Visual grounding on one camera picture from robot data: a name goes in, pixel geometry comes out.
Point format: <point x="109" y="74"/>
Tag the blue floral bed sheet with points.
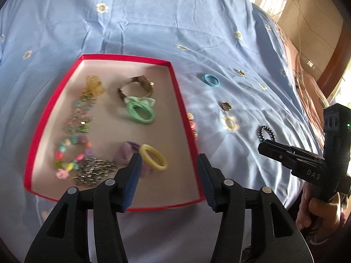
<point x="137" y="19"/>

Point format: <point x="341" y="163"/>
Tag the yellow hair clip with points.
<point x="94" y="85"/>

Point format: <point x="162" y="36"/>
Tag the red cardboard box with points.
<point x="170" y="142"/>

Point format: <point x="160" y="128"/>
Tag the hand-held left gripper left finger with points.
<point x="131" y="180"/>

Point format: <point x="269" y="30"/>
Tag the person's right hand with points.
<point x="320" y="211"/>

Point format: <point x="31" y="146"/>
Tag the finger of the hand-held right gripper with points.
<point x="274" y="152"/>
<point x="308" y="154"/>

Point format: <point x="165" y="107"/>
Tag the gold wrist watch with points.
<point x="142" y="80"/>

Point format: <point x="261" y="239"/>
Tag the yellow bangle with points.
<point x="145" y="150"/>

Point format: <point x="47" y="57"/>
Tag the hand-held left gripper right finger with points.
<point x="208" y="180"/>

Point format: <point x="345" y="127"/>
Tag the brown wooden door frame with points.
<point x="338" y="49"/>

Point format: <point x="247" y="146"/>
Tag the red and gold trinket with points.
<point x="192" y="124"/>

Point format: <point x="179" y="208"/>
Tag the white wall socket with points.
<point x="309" y="63"/>

